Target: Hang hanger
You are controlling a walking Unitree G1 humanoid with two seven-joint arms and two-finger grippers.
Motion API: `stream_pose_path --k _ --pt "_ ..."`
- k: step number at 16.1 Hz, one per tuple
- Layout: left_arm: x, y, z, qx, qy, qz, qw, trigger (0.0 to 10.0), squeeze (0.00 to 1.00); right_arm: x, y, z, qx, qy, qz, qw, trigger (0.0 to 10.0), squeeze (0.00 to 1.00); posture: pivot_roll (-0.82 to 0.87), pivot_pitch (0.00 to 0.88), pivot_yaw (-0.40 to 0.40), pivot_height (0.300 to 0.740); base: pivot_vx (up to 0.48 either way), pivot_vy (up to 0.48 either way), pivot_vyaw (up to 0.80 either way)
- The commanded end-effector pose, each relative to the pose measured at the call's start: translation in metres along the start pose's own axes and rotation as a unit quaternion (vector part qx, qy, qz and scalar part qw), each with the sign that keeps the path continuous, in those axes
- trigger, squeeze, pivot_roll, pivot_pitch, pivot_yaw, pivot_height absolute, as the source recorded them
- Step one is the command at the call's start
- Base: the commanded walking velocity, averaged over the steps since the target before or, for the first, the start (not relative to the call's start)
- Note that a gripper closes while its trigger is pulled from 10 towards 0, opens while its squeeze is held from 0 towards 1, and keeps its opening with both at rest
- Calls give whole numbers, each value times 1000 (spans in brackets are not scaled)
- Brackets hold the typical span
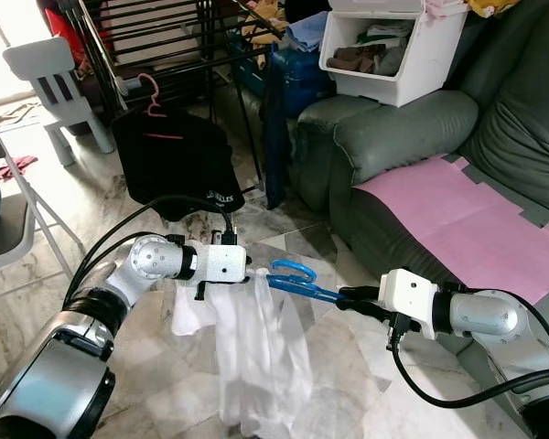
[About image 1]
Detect pink plastic hanger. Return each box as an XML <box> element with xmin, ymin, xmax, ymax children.
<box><xmin>135</xmin><ymin>73</ymin><xmax>186</xmax><ymax>141</ymax></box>

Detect pink foam mat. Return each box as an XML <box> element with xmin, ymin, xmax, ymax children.
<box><xmin>354</xmin><ymin>154</ymin><xmax>549</xmax><ymax>305</ymax></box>

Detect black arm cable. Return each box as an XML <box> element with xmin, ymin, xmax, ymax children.
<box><xmin>387</xmin><ymin>288</ymin><xmax>549</xmax><ymax>410</ymax></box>
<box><xmin>62</xmin><ymin>194</ymin><xmax>239</xmax><ymax>312</ymax></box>

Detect white storage bin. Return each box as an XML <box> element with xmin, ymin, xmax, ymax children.
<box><xmin>318</xmin><ymin>0</ymin><xmax>469</xmax><ymax>109</ymax></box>

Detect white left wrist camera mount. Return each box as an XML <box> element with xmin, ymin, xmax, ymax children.
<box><xmin>194</xmin><ymin>242</ymin><xmax>250</xmax><ymax>286</ymax></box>

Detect red hanging cloth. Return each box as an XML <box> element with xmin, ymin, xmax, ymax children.
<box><xmin>41</xmin><ymin>0</ymin><xmax>88</xmax><ymax>65</ymax></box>

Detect black t-shirt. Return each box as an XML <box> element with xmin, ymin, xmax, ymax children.
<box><xmin>110</xmin><ymin>108</ymin><xmax>246</xmax><ymax>223</ymax></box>

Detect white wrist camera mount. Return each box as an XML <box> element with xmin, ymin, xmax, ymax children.
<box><xmin>380</xmin><ymin>268</ymin><xmax>440</xmax><ymax>341</ymax></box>
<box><xmin>194</xmin><ymin>242</ymin><xmax>250</xmax><ymax>286</ymax></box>

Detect yellow crumpled cloth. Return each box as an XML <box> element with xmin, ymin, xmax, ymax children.
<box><xmin>242</xmin><ymin>0</ymin><xmax>285</xmax><ymax>47</ymax></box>

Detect dark green leather sofa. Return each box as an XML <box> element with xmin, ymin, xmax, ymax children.
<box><xmin>288</xmin><ymin>0</ymin><xmax>549</xmax><ymax>367</ymax></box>

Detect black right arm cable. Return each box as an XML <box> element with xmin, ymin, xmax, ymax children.
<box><xmin>387</xmin><ymin>288</ymin><xmax>549</xmax><ymax>410</ymax></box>

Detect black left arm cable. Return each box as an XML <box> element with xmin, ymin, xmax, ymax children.
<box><xmin>62</xmin><ymin>194</ymin><xmax>239</xmax><ymax>312</ymax></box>

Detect white shirt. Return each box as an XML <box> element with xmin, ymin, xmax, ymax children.
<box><xmin>169</xmin><ymin>270</ymin><xmax>314</xmax><ymax>439</ymax></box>

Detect pink floor cloth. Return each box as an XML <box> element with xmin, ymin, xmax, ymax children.
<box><xmin>0</xmin><ymin>155</ymin><xmax>39</xmax><ymax>181</ymax></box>

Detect blue folded towel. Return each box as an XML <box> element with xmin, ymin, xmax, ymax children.
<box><xmin>284</xmin><ymin>11</ymin><xmax>332</xmax><ymax>54</ymax></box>

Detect white child chair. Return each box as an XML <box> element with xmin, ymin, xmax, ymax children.
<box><xmin>2</xmin><ymin>37</ymin><xmax>115</xmax><ymax>167</ymax></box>

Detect yellow printed cloth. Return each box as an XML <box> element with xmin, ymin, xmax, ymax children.
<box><xmin>467</xmin><ymin>0</ymin><xmax>522</xmax><ymax>19</ymax></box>

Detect navy blue garment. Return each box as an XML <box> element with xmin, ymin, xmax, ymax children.
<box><xmin>261</xmin><ymin>46</ymin><xmax>294</xmax><ymax>209</ymax></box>

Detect brown folded clothes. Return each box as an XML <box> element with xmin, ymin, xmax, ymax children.
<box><xmin>328</xmin><ymin>44</ymin><xmax>390</xmax><ymax>76</ymax></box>

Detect black clothes drying rack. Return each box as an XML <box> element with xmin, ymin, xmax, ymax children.
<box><xmin>59</xmin><ymin>0</ymin><xmax>294</xmax><ymax>207</ymax></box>

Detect blue plastic hanger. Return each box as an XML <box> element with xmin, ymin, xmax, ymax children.
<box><xmin>265</xmin><ymin>260</ymin><xmax>344</xmax><ymax>305</ymax></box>

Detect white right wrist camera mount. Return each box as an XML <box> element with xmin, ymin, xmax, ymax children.
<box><xmin>380</xmin><ymin>268</ymin><xmax>440</xmax><ymax>341</ymax></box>

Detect grey folding chair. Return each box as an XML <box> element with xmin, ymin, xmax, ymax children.
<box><xmin>0</xmin><ymin>119</ymin><xmax>85</xmax><ymax>280</ymax></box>

